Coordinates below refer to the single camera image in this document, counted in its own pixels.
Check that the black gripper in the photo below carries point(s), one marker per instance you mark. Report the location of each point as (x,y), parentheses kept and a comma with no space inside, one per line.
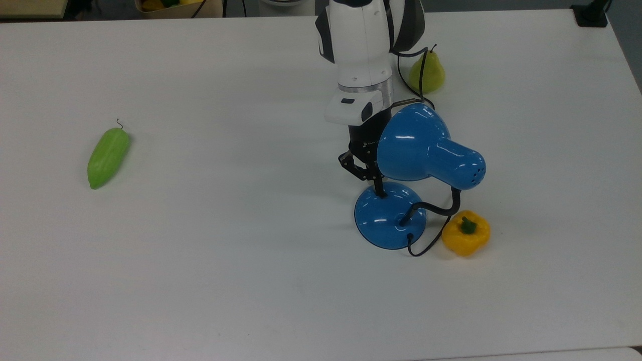
(363,136)

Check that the blue desk lamp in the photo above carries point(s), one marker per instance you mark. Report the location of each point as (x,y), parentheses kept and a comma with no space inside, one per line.
(411,150)

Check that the yellow toy bell pepper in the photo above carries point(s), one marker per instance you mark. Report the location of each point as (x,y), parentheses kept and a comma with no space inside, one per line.
(464,240)

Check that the green toy pear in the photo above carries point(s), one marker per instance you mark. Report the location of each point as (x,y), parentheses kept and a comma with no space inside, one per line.
(434,74)

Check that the cardboard box with toy fruit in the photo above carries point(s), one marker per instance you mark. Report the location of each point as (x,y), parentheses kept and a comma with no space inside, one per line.
(170,11)

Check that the green toy cucumber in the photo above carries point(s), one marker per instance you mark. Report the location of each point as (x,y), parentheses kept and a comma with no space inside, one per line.
(107,158)

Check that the black table clamp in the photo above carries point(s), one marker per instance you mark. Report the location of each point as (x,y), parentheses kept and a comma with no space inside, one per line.
(591,16)

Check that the wooden side table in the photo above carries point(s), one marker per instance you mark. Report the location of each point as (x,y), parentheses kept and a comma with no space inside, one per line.
(30,7)

